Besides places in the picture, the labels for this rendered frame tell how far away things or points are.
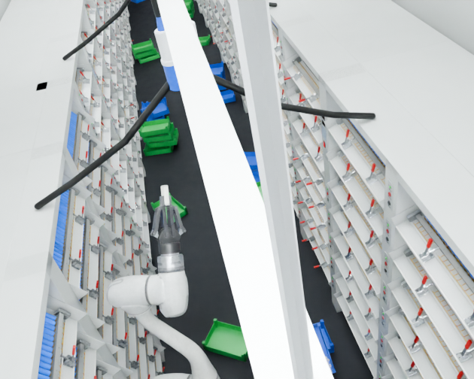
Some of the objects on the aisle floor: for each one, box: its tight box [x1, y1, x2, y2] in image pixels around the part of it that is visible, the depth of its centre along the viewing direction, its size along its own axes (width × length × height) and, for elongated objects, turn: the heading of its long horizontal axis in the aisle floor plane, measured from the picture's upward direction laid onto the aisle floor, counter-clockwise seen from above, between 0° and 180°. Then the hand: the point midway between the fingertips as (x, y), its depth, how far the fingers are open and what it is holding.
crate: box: [202, 318, 248, 362], centre depth 317 cm, size 30×20×8 cm
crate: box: [312, 323, 336, 374], centre depth 294 cm, size 30×20×8 cm
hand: (165, 195), depth 166 cm, fingers closed
